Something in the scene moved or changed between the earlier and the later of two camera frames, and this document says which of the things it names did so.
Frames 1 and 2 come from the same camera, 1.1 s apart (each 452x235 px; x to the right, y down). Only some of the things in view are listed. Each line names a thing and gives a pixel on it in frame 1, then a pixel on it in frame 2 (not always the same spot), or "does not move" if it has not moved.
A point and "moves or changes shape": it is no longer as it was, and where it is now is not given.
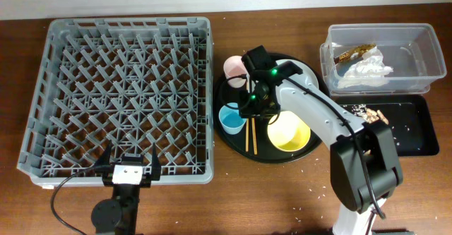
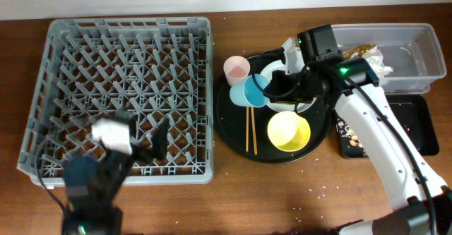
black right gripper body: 253,104 to 285,82
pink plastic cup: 234,66 does not move
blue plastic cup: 232,123 moves or changes shape
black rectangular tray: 409,117 does not move
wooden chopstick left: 247,123 does not move
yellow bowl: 288,132 does not move
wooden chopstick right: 253,125 does not move
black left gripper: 146,179 to 158,147
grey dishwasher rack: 132,81 does not move
